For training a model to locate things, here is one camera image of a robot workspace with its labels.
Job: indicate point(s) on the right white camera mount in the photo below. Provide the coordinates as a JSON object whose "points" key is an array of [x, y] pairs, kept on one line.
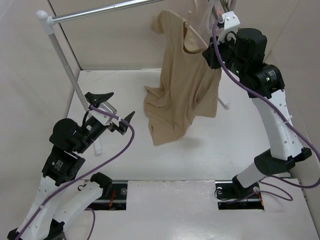
{"points": [[228, 22]]}

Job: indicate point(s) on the white tank top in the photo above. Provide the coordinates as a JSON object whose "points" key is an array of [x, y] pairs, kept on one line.
{"points": [[209, 18]]}

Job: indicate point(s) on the grey clothes hanger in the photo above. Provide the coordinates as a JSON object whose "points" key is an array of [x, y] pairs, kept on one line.
{"points": [[228, 5]]}

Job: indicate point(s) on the aluminium rail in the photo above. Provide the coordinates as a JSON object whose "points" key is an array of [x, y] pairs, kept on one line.
{"points": [[274, 114]]}

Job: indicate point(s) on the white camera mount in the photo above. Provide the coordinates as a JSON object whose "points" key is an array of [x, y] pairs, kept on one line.
{"points": [[228, 22], [103, 113]]}

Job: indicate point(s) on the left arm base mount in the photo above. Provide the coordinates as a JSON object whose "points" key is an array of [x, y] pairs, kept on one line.
{"points": [[116, 200]]}

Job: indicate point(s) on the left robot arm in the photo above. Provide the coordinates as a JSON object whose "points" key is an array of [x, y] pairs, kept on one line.
{"points": [[46, 220]]}

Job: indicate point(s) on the wooden clothes hanger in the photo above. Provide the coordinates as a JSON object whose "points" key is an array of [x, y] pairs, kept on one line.
{"points": [[191, 14]]}

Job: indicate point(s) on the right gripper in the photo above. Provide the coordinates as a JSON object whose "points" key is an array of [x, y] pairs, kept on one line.
{"points": [[211, 54]]}

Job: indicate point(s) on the beige t shirt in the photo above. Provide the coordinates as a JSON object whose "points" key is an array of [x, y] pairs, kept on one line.
{"points": [[188, 87]]}

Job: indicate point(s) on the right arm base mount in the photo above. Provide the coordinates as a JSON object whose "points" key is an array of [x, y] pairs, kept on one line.
{"points": [[229, 197]]}

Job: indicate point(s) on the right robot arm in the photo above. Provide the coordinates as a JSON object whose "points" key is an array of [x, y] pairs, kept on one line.
{"points": [[242, 54]]}

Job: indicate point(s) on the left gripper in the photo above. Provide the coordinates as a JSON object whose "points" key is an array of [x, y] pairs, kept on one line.
{"points": [[98, 98]]}

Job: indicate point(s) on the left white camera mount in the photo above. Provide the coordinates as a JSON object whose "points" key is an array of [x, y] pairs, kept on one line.
{"points": [[103, 113]]}

